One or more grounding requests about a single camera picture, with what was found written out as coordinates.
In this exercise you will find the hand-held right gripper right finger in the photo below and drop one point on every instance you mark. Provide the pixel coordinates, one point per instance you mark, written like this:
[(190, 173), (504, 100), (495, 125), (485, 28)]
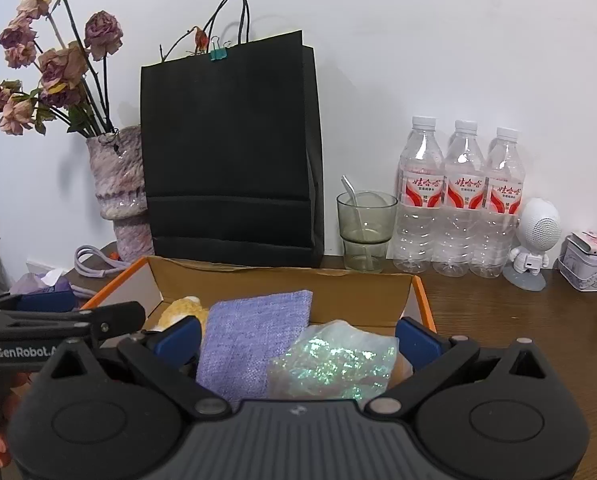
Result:
[(418, 342)]

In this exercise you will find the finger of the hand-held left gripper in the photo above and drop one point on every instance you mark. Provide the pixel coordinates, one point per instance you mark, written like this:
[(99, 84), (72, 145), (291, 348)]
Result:
[(48, 301), (118, 317)]

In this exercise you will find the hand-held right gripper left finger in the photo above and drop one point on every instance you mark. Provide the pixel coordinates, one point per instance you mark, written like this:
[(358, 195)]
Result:
[(181, 342)]

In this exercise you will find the yellow white plush hamster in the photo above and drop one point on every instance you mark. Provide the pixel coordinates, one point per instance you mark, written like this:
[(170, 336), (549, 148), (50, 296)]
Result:
[(183, 310)]

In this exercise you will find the purple cloth pouch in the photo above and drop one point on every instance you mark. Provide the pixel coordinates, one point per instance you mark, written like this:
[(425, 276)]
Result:
[(248, 345)]

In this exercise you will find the iridescent clear plastic bag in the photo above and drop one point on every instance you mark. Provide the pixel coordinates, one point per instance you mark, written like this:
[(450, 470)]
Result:
[(328, 360)]

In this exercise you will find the red cardboard box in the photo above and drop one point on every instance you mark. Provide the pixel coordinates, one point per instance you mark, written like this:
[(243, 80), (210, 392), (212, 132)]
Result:
[(278, 285)]

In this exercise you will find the person's left hand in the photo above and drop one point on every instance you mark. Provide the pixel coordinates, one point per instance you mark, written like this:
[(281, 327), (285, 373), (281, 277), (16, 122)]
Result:
[(21, 382)]

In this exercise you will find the purple tissue box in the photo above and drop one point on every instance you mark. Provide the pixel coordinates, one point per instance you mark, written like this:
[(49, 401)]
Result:
[(33, 285)]

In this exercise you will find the grey glass cup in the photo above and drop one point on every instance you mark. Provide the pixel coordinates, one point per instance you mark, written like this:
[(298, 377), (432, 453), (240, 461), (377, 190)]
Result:
[(366, 240)]

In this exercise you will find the mottled pink vase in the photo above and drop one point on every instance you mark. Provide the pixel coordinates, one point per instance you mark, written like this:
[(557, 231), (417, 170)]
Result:
[(118, 175)]

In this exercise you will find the red label water bottle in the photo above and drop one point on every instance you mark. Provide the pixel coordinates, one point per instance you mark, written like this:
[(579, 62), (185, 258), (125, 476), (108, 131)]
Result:
[(418, 200), (500, 205), (461, 205)]

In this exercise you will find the clear drinking straw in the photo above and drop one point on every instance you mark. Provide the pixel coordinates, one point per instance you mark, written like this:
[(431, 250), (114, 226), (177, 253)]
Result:
[(354, 205)]

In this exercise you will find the white robot speaker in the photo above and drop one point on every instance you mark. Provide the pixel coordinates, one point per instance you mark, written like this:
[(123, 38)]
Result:
[(538, 230)]

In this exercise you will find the printed tin box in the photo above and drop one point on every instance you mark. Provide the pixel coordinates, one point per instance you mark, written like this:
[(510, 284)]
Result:
[(588, 272)]

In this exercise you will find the black paper bag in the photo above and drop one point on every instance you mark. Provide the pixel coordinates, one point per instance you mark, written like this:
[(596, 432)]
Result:
[(228, 160)]

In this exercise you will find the white pink small case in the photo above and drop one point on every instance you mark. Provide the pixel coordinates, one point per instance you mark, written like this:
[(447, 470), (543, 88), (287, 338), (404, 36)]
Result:
[(595, 242)]

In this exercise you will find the dried rose bouquet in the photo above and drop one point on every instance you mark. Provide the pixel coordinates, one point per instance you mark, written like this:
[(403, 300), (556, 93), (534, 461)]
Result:
[(61, 67)]

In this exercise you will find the green binder clip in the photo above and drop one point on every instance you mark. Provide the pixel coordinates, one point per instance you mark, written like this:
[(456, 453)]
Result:
[(218, 52)]

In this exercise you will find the dried twig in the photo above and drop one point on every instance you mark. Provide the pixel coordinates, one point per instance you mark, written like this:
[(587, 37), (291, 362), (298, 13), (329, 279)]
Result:
[(201, 37)]

